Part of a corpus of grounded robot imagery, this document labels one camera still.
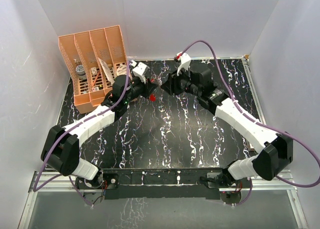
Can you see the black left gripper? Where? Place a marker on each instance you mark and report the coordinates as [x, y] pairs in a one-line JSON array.
[[147, 87]]

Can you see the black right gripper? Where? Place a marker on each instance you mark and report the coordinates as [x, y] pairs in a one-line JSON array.
[[171, 85]]

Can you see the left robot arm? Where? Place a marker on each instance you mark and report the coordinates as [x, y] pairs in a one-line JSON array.
[[61, 150]]

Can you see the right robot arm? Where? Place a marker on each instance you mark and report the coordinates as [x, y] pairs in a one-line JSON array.
[[274, 151]]

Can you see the white packaged card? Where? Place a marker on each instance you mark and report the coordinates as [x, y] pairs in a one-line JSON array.
[[108, 71]]

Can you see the small white box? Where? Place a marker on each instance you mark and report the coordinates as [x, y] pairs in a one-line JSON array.
[[94, 71]]

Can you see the peach plastic desk organizer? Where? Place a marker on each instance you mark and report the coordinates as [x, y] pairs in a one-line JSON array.
[[84, 48]]

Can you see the round metal tin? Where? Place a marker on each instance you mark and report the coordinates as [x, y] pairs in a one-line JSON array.
[[80, 71]]

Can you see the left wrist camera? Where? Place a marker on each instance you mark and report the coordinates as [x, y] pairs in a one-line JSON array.
[[140, 70]]

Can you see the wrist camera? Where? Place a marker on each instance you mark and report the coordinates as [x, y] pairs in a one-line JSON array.
[[184, 61], [140, 70]]

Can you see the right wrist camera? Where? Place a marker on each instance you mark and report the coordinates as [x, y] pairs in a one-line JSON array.
[[184, 61]]

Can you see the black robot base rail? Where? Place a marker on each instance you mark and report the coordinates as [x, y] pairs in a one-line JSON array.
[[166, 183]]

